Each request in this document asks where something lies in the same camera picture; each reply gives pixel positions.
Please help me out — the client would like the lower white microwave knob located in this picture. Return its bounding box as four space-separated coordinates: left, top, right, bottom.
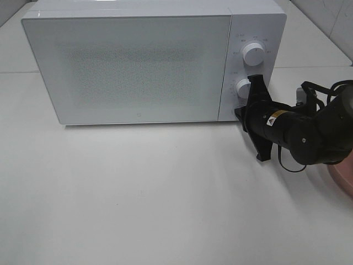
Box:
236 78 251 99

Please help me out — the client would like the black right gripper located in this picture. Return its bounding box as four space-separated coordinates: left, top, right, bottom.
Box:
234 75 275 162

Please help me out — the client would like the upper white microwave knob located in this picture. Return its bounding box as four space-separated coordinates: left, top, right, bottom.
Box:
242 42 265 66

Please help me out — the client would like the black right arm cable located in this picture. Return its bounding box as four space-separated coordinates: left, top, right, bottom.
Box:
277 80 353 173

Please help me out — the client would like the pink round plate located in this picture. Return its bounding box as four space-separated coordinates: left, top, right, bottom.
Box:
328 156 352 198

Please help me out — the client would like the round white door release button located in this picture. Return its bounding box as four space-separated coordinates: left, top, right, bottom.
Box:
232 105 241 119

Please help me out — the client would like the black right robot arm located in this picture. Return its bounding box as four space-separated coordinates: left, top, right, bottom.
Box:
234 75 352 166

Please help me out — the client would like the white microwave knob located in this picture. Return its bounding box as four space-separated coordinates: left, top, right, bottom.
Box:
242 42 265 66
236 78 251 99

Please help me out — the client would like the white microwave oven body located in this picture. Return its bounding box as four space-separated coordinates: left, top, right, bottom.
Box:
21 1 287 124

